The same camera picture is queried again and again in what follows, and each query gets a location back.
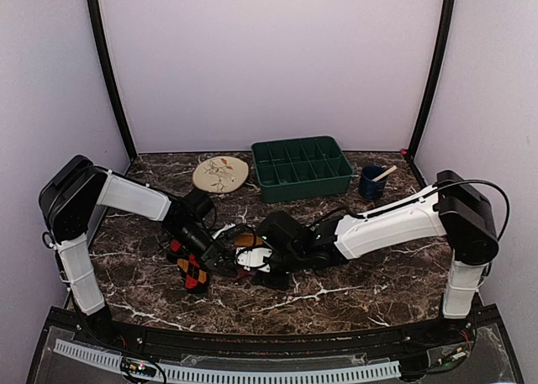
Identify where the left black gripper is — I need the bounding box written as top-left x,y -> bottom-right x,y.
166,222 -> 237,277

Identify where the maroon purple striped sock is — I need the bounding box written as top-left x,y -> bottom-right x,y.
231,230 -> 270,281

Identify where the green compartment tray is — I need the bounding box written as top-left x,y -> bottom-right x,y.
251,136 -> 354,203

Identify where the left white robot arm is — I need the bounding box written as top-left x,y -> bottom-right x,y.
38,155 -> 224,316

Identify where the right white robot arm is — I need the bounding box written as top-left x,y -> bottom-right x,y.
238,170 -> 506,345

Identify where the beige floral plate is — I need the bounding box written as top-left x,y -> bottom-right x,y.
193,155 -> 250,194

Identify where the black orange argyle sock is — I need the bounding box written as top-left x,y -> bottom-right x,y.
166,239 -> 210,295

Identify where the dark blue mug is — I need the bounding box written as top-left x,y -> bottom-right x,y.
359,165 -> 388,200

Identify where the wooden stick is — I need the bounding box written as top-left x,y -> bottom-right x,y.
372,166 -> 398,182

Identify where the small circuit board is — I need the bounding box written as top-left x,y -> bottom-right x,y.
120,357 -> 157,378

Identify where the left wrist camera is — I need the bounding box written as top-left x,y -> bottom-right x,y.
213,224 -> 236,239

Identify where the black front rail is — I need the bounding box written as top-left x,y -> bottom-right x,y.
45,308 -> 501,364

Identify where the white slotted cable duct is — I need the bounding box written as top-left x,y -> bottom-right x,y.
53,339 -> 401,383

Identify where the left black frame post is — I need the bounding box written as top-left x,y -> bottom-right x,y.
86,0 -> 138,163

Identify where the black frame post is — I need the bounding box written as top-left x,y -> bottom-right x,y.
407,0 -> 456,159
86,0 -> 138,163

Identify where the right black frame post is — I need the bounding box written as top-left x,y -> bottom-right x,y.
407,0 -> 456,159

